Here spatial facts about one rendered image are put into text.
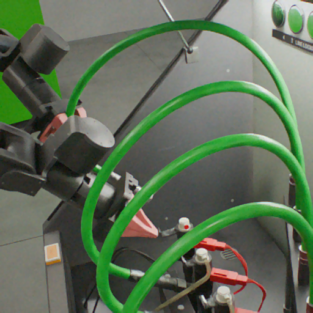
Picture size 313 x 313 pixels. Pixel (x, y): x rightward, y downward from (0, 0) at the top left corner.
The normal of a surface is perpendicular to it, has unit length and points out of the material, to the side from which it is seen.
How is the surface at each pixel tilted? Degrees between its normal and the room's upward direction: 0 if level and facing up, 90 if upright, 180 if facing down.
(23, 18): 90
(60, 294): 0
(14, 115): 90
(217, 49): 90
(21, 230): 0
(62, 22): 90
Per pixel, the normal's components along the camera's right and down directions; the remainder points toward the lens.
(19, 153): 0.44, -0.71
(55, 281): -0.11, -0.86
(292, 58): -0.96, 0.23
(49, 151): -0.75, -0.33
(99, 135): 0.62, -0.66
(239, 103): 0.26, 0.45
